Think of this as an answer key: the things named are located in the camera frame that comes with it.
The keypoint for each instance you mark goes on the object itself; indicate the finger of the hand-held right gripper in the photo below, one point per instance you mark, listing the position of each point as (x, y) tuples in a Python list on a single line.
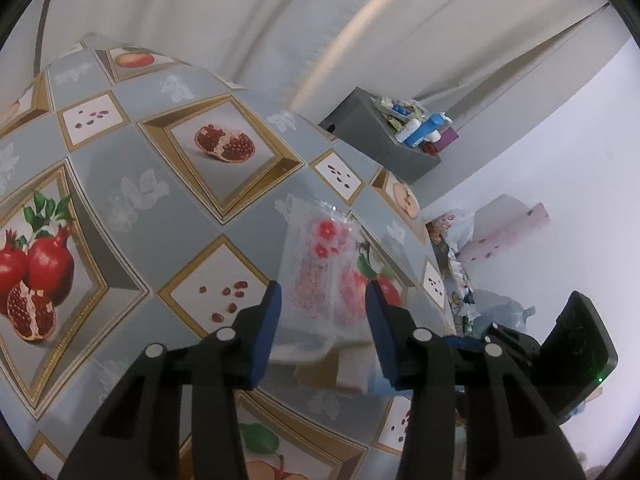
[(517, 342)]

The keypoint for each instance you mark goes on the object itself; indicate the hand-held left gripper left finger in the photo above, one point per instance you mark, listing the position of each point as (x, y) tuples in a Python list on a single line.
[(265, 335)]

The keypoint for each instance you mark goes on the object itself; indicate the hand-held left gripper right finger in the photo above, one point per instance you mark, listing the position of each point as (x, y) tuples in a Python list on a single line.
[(382, 340)]

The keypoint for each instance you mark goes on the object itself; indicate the translucent white plastic bag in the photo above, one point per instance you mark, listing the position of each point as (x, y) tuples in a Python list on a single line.
[(320, 270)]

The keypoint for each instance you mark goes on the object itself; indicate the large water jug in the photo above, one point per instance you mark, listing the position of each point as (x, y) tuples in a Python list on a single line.
[(505, 312)]

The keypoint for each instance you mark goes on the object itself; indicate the white folded tissue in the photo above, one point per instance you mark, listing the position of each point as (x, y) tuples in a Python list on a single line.
[(300, 350)]

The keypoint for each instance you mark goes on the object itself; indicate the pink patterned roll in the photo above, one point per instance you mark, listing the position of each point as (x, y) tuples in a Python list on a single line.
[(505, 232)]

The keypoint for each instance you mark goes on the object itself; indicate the white printed plastic bag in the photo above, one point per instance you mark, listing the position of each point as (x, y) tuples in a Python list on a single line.
[(450, 230)]

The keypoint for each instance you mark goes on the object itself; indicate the small white bottle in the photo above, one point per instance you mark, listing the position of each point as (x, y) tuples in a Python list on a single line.
[(407, 132)]

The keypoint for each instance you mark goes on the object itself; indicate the purple box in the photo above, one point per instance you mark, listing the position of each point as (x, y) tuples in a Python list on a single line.
[(446, 140)]

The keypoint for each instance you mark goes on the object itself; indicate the grey cabinet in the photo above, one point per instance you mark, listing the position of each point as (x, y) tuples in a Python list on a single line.
[(370, 130)]

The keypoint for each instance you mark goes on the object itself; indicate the colourful toiletry tube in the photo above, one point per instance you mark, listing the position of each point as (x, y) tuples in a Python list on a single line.
[(400, 108)]

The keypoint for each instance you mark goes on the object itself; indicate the fruit print tablecloth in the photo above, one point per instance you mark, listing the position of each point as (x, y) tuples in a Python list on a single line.
[(150, 125)]

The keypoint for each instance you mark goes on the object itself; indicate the white curtain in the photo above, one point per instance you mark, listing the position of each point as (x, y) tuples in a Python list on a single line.
[(300, 10)]

